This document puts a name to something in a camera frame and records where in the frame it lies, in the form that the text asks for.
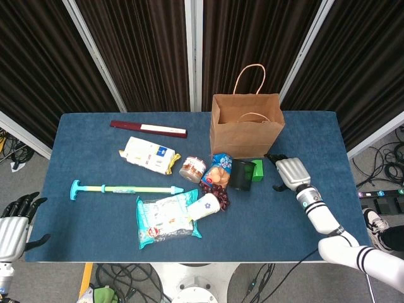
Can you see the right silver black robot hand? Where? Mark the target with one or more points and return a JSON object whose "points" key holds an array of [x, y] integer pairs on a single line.
{"points": [[292, 172]]}

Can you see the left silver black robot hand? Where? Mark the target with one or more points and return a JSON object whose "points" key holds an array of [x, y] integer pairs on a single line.
{"points": [[12, 233]]}

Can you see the green block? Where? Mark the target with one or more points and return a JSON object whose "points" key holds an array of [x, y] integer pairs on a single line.
{"points": [[259, 172]]}

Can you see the black mesh pen holder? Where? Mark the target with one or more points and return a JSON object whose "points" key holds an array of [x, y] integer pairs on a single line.
{"points": [[241, 175]]}

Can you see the red grape bunch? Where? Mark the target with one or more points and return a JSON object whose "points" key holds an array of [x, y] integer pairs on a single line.
{"points": [[221, 195]]}

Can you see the white floral paper cup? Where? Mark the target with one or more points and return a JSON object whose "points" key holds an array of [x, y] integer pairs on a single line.
{"points": [[205, 206]]}

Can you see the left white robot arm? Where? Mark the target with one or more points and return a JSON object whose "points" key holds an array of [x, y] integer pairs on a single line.
{"points": [[4, 274]]}

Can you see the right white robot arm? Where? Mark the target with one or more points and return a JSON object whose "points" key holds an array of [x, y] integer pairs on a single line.
{"points": [[322, 214]]}

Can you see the white paper scrap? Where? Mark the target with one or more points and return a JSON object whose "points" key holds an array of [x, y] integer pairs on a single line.
{"points": [[17, 167]]}

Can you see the blue bread bag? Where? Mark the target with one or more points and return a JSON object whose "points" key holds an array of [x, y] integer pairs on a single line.
{"points": [[217, 173]]}

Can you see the blue felt table cover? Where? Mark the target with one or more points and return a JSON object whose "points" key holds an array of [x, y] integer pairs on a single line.
{"points": [[94, 227]]}

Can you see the yellow floor tape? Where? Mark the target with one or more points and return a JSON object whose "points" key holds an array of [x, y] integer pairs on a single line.
{"points": [[86, 277]]}

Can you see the black floor box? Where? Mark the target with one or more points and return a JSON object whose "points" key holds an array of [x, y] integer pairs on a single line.
{"points": [[385, 205]]}

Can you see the white sneaker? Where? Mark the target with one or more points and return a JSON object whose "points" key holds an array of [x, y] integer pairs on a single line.
{"points": [[375, 227]]}

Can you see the green bag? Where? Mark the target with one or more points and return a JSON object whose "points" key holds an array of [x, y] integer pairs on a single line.
{"points": [[104, 295]]}

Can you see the black trouser leg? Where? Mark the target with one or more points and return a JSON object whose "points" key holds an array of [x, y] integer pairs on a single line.
{"points": [[393, 238]]}

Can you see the green teal pump toy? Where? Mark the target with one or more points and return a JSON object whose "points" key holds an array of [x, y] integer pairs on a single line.
{"points": [[126, 189]]}

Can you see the dark ribbed partition panel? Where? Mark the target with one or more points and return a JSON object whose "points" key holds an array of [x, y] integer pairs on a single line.
{"points": [[38, 63], [363, 63], [246, 31], [142, 47]]}

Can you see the teal wet wipes pack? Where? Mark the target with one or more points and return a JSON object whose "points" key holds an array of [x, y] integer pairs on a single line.
{"points": [[164, 221]]}

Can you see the white yellow snack package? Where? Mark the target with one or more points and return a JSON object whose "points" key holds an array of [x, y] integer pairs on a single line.
{"points": [[148, 154]]}

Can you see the dark red long box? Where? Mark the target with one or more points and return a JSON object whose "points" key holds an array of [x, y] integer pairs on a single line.
{"points": [[148, 128]]}

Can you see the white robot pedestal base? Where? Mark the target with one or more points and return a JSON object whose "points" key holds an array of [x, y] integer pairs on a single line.
{"points": [[192, 284]]}

